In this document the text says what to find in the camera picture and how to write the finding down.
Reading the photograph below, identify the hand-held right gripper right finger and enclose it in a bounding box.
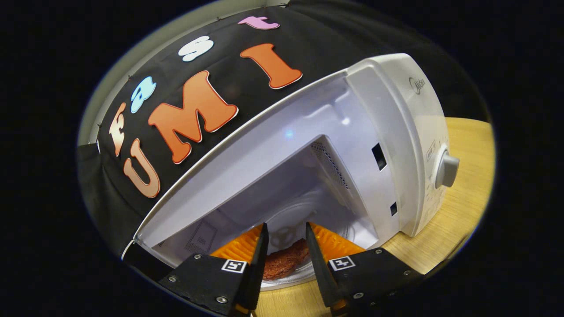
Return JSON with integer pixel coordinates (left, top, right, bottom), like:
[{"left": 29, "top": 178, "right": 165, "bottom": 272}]
[{"left": 305, "top": 221, "right": 424, "bottom": 316}]

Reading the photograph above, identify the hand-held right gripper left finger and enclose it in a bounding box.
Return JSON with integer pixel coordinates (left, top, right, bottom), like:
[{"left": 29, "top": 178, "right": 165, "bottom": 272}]
[{"left": 158, "top": 222, "right": 270, "bottom": 317}]

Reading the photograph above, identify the red-brown meat piece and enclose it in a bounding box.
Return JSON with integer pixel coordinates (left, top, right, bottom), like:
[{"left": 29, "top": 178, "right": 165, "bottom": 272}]
[{"left": 263, "top": 238, "right": 311, "bottom": 281}]

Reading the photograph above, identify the white microwave oven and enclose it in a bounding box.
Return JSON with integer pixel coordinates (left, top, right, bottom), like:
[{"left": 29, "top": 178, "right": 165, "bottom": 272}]
[{"left": 121, "top": 53, "right": 460, "bottom": 292}]

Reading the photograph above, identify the glass turntable plate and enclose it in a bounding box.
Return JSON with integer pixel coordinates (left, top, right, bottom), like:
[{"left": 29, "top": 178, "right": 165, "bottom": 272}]
[{"left": 261, "top": 203, "right": 353, "bottom": 289}]

